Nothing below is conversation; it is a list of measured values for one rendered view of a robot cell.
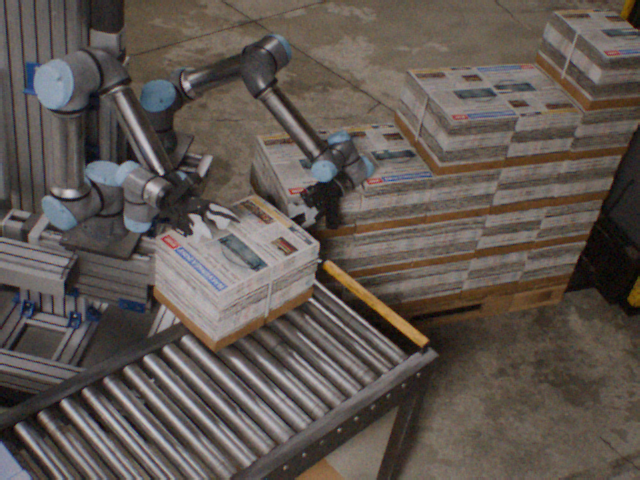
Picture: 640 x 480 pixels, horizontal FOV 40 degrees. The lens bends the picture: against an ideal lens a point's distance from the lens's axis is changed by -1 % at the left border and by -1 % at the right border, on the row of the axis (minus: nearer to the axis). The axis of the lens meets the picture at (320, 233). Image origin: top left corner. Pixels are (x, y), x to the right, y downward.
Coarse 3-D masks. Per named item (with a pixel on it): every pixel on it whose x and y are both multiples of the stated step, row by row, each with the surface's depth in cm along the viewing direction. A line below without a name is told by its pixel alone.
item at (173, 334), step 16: (160, 336) 250; (176, 336) 251; (128, 352) 244; (144, 352) 245; (96, 368) 238; (112, 368) 239; (64, 384) 232; (80, 384) 233; (96, 384) 235; (128, 384) 246; (32, 400) 227; (48, 400) 227; (80, 400) 234; (112, 400) 245; (0, 416) 221; (16, 416) 222; (32, 416) 224; (0, 432) 218
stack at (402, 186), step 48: (288, 144) 328; (384, 144) 338; (288, 192) 306; (384, 192) 321; (432, 192) 331; (480, 192) 341; (528, 192) 351; (336, 240) 327; (384, 240) 337; (432, 240) 347; (480, 240) 359; (528, 240) 370; (336, 288) 346; (384, 288) 357; (432, 288) 368; (480, 288) 380
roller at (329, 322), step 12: (312, 300) 270; (312, 312) 268; (324, 312) 267; (324, 324) 266; (336, 324) 264; (336, 336) 263; (348, 336) 261; (348, 348) 261; (360, 348) 259; (372, 348) 259; (372, 360) 256; (384, 360) 256; (384, 372) 253
